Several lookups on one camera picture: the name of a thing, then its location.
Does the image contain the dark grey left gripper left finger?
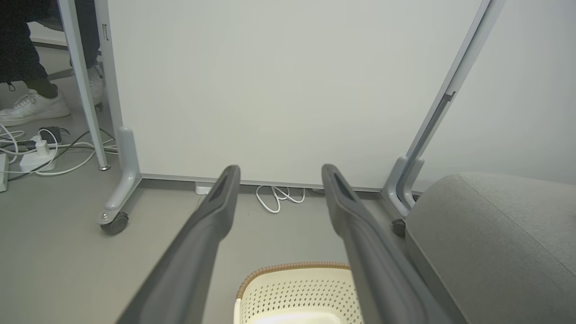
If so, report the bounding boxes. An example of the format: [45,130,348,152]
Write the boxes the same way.
[116,165,241,324]

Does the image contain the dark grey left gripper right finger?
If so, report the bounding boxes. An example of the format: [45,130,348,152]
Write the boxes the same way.
[321,163,451,324]

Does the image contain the cream perforated laundry basket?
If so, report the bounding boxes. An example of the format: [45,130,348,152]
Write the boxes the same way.
[233,262,363,324]

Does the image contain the grey fabric sofa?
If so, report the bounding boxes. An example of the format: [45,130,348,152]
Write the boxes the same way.
[404,171,576,324]

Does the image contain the white charger plug block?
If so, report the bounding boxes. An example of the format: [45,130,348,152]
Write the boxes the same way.
[19,136,57,173]

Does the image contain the black power adapter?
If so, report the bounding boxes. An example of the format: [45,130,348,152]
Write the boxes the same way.
[38,126,63,145]

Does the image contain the white sneaker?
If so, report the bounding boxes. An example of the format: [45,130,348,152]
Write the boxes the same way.
[0,89,72,127]
[87,65,107,107]

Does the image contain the light grey table leg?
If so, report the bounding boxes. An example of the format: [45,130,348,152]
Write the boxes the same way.
[58,0,111,171]

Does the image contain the person leg dark trousers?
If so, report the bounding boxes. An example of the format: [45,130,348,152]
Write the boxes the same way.
[70,0,101,69]
[0,0,60,98]

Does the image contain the coiled white cable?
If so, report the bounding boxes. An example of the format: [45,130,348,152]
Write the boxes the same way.
[255,184,306,214]

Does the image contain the long white floor cable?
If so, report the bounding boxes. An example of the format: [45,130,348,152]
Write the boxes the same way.
[0,122,118,177]

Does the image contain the white power strip with cables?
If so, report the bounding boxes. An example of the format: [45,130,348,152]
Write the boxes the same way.
[7,128,116,181]

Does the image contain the white partition panel grey frame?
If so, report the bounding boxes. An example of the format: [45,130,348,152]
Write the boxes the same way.
[94,0,491,235]
[382,0,576,238]

